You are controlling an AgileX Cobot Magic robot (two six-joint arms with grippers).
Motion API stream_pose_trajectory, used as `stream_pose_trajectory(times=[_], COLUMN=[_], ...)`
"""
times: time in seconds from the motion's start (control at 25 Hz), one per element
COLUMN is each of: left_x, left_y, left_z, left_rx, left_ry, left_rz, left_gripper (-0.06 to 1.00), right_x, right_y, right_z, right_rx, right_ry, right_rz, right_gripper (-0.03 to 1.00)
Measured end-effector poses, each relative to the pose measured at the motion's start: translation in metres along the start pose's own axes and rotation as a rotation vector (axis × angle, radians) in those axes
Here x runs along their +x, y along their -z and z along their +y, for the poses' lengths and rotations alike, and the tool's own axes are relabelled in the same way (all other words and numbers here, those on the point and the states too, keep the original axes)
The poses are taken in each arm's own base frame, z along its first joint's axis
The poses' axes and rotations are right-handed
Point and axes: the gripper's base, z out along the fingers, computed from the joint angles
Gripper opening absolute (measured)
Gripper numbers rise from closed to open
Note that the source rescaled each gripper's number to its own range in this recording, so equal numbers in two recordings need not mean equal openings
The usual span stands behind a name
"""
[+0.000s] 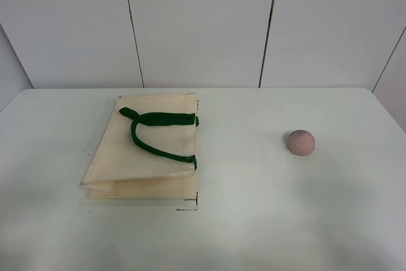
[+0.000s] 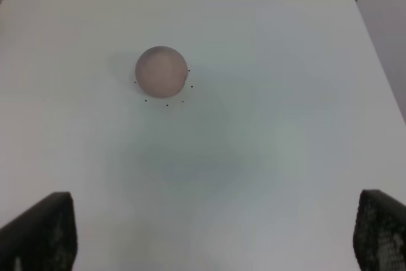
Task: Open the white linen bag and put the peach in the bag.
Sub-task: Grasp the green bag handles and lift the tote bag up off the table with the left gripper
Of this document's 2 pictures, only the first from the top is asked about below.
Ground cream linen bag green handles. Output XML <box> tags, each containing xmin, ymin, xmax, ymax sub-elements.
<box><xmin>81</xmin><ymin>93</ymin><xmax>198</xmax><ymax>199</ymax></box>

